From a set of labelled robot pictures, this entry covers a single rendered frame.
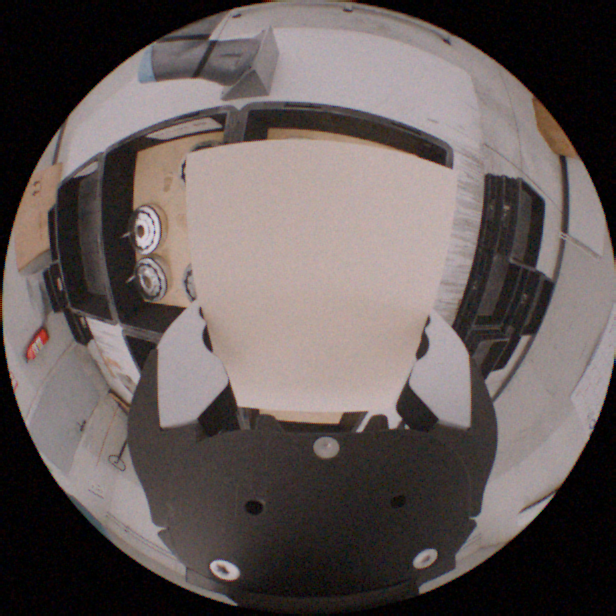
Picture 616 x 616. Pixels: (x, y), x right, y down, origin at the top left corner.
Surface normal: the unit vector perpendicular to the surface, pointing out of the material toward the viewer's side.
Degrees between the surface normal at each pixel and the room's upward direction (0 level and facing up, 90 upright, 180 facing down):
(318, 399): 0
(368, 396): 0
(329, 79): 0
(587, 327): 90
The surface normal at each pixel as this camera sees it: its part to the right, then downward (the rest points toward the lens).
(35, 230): 0.97, 0.14
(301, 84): 0.00, 0.50
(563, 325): -1.00, -0.04
